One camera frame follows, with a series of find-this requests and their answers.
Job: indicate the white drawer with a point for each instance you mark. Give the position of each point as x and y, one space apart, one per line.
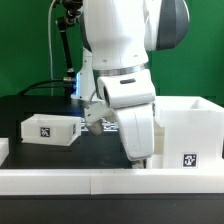
51 129

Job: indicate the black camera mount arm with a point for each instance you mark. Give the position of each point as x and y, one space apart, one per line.
72 8

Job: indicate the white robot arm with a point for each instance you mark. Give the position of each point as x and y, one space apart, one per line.
119 34

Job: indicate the white drawer cabinet box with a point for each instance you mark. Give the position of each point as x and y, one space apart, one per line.
189 133

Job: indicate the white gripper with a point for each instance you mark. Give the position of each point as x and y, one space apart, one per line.
136 129

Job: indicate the white workspace border frame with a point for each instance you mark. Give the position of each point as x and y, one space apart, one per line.
100 182

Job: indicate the fiducial marker sheet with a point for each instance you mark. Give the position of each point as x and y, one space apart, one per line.
107 126

